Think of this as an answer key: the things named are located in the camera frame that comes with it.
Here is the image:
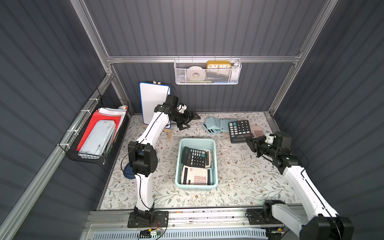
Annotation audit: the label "yellow clock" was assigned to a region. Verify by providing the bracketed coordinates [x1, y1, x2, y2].
[207, 60, 232, 69]

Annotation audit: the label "mint green storage box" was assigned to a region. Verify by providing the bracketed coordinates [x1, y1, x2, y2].
[175, 138, 219, 190]

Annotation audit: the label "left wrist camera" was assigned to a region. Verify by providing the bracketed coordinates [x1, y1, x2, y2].
[165, 95, 187, 114]

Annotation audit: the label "black calculator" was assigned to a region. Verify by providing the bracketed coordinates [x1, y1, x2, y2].
[182, 147, 206, 168]
[228, 120, 253, 144]

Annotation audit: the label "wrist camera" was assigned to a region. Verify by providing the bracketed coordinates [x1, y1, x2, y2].
[165, 95, 187, 114]
[265, 134, 275, 145]

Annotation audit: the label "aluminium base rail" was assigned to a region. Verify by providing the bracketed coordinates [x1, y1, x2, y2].
[81, 204, 309, 240]

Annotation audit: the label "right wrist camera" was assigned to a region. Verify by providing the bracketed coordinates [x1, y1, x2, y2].
[265, 134, 275, 145]

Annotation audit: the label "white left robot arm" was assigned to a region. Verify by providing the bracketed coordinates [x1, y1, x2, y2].
[128, 104, 201, 221]

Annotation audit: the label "navy blue glasses case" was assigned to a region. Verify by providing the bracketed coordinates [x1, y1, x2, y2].
[123, 165, 136, 180]

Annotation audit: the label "white wire wall basket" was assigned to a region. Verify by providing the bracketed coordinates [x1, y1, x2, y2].
[174, 58, 243, 85]

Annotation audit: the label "black wire side basket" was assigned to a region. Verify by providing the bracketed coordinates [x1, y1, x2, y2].
[59, 94, 129, 165]

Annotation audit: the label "white tape roll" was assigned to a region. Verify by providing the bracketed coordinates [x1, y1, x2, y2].
[186, 66, 206, 82]

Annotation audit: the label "red folder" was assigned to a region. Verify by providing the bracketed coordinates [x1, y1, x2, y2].
[76, 108, 125, 156]

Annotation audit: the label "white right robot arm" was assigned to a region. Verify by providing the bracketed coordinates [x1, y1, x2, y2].
[246, 132, 354, 240]

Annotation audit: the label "white papers in basket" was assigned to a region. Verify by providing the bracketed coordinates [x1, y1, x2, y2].
[96, 105, 129, 139]

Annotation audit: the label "blue framed whiteboard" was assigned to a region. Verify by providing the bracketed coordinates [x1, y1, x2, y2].
[139, 82, 171, 125]

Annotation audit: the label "light grey pencil case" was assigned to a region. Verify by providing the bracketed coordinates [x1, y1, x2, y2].
[78, 120, 116, 159]

